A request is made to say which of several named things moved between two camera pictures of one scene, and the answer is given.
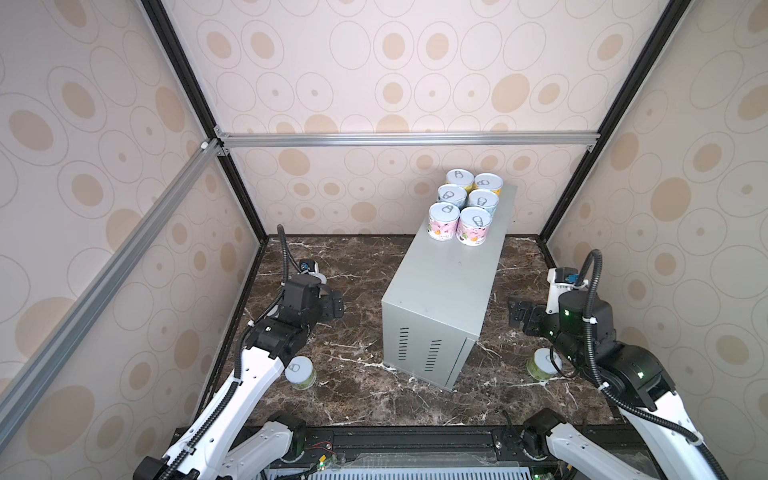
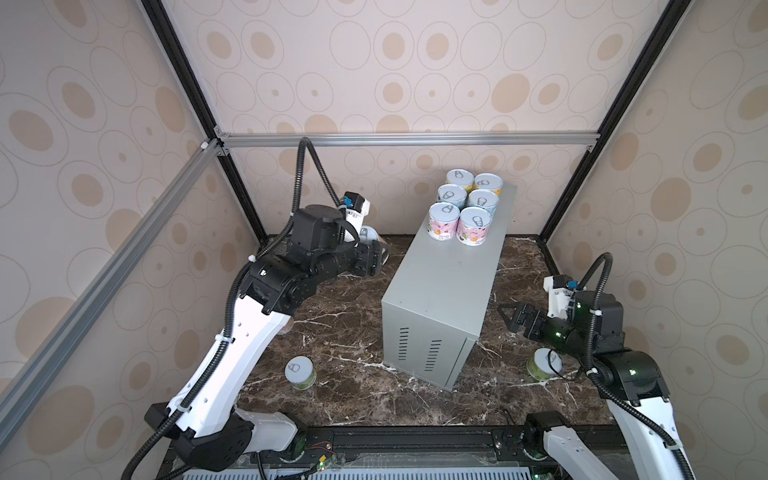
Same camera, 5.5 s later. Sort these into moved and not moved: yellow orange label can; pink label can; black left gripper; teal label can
Moved: black left gripper
Not moved: pink label can; teal label can; yellow orange label can
